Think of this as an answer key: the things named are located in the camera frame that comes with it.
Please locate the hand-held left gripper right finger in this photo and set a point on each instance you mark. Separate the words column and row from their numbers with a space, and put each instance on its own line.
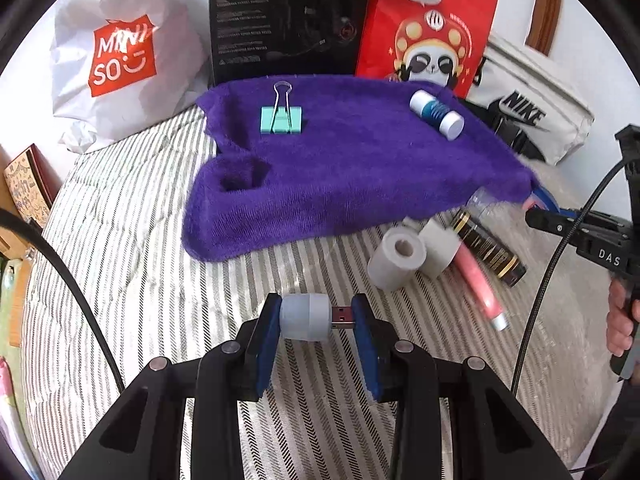
column 365, row 347

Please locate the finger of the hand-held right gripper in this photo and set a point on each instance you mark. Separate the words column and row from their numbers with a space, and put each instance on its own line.
column 550, row 222

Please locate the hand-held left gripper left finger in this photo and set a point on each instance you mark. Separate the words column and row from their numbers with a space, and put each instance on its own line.
column 265, row 347

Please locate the blue tape roll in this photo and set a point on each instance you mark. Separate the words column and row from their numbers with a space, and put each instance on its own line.
column 542, row 197

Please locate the grey USB plug adapter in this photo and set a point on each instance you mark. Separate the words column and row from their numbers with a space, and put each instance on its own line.
column 305, row 317

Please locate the black and gold tube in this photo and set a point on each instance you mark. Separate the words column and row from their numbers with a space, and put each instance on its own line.
column 492, row 252

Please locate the grey tape roll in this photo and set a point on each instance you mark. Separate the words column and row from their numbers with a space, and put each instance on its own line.
column 390, row 270

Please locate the pink flashlight earpick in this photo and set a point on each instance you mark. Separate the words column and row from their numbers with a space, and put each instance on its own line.
column 477, row 285

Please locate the white cube charger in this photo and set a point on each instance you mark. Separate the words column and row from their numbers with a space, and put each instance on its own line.
column 440, row 255

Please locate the person's right forearm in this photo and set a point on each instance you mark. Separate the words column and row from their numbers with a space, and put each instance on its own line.
column 620, row 435

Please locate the person's right hand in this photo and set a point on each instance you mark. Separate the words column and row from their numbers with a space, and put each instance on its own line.
column 619, row 320

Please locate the striped bed sheet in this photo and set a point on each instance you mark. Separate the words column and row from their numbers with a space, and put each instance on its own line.
column 165, row 300

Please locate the white tote bag black logo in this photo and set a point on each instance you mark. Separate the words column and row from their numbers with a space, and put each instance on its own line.
column 540, row 105

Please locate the blue and white bottle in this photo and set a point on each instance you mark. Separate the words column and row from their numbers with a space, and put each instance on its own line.
column 432, row 109

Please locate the purple towel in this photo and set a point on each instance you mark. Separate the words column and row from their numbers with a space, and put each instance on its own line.
column 350, row 175

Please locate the teal binder clip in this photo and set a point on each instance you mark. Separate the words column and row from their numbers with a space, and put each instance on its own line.
column 281, row 121

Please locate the red box with panda print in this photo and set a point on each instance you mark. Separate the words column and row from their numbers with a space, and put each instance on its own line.
column 425, row 20

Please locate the brown patterned book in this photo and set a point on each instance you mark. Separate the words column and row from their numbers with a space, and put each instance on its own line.
column 27, row 190

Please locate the white shopping bag red logo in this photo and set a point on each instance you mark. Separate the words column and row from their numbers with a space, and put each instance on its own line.
column 125, row 60

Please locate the black cardboard box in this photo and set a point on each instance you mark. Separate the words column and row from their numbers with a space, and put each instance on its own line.
column 280, row 15

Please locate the wooden door frame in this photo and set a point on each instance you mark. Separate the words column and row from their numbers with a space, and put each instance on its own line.
column 544, row 10

